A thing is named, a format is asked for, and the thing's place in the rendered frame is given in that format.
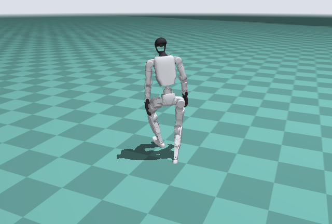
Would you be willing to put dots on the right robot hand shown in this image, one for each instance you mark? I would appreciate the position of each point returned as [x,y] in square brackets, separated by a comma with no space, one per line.
[185,98]

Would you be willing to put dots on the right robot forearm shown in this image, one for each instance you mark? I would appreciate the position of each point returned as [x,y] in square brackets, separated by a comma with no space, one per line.
[184,86]

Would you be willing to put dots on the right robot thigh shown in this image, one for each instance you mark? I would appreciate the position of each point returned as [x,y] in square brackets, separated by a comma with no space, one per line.
[179,112]

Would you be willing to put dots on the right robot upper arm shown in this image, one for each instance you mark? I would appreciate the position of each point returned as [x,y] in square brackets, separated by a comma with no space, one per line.
[180,67]

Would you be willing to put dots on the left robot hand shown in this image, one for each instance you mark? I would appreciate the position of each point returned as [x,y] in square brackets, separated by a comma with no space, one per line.
[146,106]

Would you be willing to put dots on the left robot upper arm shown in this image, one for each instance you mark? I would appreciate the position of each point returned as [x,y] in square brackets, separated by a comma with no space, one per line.
[148,72]

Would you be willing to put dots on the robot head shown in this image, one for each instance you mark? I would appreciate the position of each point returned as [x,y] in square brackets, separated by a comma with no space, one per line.
[161,42]

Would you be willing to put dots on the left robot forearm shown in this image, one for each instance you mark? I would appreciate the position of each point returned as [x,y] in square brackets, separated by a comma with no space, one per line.
[147,92]

